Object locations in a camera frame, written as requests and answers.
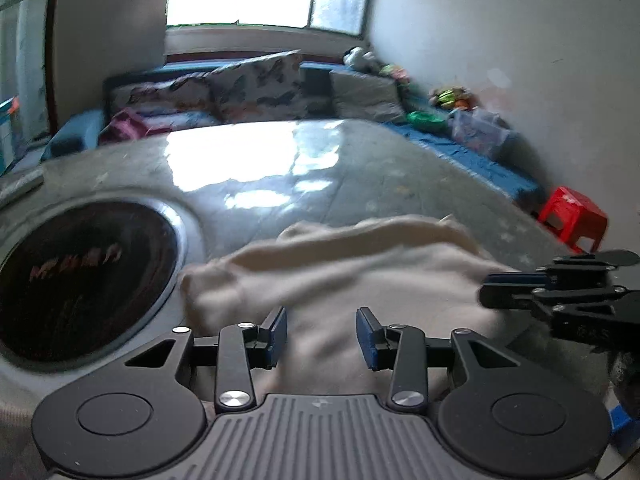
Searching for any yellow green toy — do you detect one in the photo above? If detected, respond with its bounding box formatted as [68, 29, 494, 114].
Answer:
[429, 85, 477, 111]

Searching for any grey white plush toy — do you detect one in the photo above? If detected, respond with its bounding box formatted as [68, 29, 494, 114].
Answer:
[342, 46, 382, 74]

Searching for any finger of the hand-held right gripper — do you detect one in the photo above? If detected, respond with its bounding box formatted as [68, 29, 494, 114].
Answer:
[482, 256, 618, 292]
[479, 284, 626, 327]

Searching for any green plastic toy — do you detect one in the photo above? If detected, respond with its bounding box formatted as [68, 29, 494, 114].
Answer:
[406, 110, 447, 129]

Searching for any blue plastic object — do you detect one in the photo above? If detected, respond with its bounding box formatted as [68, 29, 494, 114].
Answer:
[607, 404, 640, 457]

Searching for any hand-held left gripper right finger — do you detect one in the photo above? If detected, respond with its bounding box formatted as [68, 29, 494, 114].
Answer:
[356, 307, 526, 416]

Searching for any beige garment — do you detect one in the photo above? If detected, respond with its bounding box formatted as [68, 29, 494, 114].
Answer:
[177, 214, 616, 411]

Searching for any black round hotplate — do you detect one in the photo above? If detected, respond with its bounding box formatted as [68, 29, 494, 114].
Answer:
[0, 187, 207, 373]

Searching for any large butterfly print cushion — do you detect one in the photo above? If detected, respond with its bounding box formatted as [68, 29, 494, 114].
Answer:
[207, 50, 333, 123]

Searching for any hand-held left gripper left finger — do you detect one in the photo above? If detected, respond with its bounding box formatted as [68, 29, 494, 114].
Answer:
[124, 306, 289, 413]

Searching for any red plastic stool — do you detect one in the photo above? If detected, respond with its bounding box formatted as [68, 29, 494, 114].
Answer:
[537, 186, 610, 255]

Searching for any grey flat remote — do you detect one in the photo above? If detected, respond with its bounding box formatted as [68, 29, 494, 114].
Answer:
[0, 170, 46, 207]

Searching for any pink bag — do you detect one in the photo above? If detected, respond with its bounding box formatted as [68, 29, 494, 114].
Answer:
[100, 107, 152, 144]

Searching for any grey cushion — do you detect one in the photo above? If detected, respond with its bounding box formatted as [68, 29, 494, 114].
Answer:
[330, 69, 407, 124]

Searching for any low butterfly print cushion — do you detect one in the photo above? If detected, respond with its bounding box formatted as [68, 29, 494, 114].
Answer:
[110, 72, 221, 121]

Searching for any clear plastic storage box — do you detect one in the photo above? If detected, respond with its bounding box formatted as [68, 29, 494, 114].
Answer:
[447, 107, 515, 162]

